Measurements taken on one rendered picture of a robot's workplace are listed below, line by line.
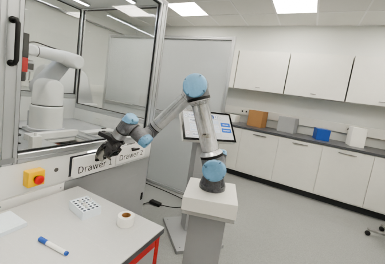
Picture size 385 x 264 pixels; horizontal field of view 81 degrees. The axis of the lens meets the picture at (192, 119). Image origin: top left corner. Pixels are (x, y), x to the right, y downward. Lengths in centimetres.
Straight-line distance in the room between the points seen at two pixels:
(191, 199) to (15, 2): 112
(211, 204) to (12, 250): 79
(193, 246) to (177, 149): 180
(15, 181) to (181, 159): 212
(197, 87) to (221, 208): 61
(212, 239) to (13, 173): 100
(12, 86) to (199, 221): 107
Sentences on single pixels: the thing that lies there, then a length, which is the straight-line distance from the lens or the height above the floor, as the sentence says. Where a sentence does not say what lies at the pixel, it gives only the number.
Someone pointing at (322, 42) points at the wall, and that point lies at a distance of 468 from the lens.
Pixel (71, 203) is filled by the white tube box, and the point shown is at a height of 80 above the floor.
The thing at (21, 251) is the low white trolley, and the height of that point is 76.
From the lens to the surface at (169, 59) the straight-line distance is 312.
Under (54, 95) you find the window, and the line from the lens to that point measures 126.
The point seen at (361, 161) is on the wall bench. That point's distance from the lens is 395.
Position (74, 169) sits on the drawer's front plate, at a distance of 137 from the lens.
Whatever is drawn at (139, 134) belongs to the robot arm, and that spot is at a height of 111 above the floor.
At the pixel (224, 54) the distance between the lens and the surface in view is 278.
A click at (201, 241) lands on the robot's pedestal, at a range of 140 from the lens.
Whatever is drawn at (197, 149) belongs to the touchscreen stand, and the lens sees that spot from 208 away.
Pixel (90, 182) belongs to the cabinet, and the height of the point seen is 74.
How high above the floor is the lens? 136
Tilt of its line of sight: 7 degrees down
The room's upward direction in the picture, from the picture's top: 8 degrees clockwise
